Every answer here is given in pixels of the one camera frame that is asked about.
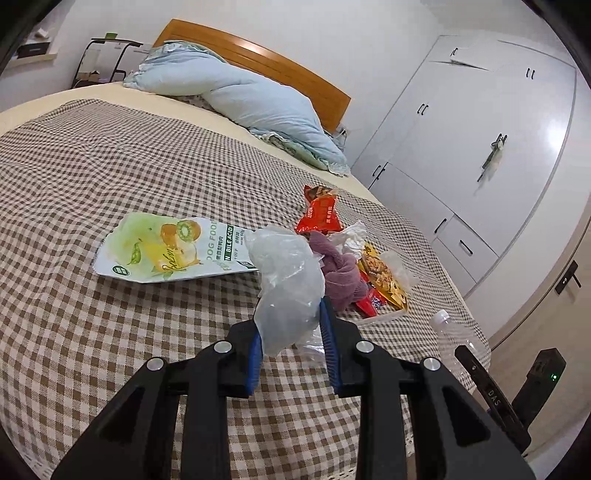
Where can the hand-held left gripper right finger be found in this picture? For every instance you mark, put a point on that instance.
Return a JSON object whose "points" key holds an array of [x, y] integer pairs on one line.
{"points": [[328, 350]]}

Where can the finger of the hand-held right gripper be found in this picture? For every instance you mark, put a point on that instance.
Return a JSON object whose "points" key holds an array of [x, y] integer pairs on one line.
{"points": [[466, 362]]}

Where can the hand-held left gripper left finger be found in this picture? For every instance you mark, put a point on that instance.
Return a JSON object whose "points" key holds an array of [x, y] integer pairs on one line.
{"points": [[255, 364]]}

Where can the clear plastic bottle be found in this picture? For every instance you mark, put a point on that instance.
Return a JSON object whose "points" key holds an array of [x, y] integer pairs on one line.
{"points": [[450, 332]]}

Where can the purple cloth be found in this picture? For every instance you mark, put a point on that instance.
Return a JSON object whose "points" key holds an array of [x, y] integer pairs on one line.
{"points": [[341, 281]]}

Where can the white plastic bag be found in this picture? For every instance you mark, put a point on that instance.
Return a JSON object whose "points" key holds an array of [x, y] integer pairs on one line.
{"points": [[286, 277]]}

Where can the yellow snack packet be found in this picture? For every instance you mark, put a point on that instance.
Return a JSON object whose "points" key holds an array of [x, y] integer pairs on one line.
{"points": [[381, 272]]}

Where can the white plastic wrap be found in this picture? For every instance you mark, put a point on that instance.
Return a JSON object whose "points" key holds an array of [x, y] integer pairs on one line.
{"points": [[351, 235]]}

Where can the green pet food pouch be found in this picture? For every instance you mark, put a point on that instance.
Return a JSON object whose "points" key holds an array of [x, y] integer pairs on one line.
{"points": [[152, 249]]}

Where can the hanging keys with white bag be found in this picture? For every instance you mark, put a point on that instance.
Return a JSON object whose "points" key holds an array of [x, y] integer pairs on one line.
{"points": [[494, 152]]}

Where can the white wardrobe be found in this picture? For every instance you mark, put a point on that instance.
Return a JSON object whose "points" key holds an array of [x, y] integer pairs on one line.
{"points": [[461, 115]]}

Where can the brown checked blanket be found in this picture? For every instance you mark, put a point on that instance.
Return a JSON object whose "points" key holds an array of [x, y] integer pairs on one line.
{"points": [[92, 175]]}

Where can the light blue duvet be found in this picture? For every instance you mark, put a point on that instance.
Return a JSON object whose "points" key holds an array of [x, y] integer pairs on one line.
{"points": [[258, 101]]}

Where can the cream bed sheet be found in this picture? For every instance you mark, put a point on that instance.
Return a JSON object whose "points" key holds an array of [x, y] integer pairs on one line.
{"points": [[60, 94]]}

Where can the white windowsill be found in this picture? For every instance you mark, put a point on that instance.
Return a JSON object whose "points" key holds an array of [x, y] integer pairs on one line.
{"points": [[32, 61]]}

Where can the dark flat box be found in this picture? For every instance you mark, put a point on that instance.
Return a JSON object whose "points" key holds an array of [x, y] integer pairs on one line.
{"points": [[34, 50]]}

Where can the white wall socket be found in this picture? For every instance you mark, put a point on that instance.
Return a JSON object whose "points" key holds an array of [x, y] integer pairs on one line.
{"points": [[342, 133]]}

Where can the black frame side table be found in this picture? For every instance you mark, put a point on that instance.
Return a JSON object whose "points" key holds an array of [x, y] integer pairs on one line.
{"points": [[115, 43]]}

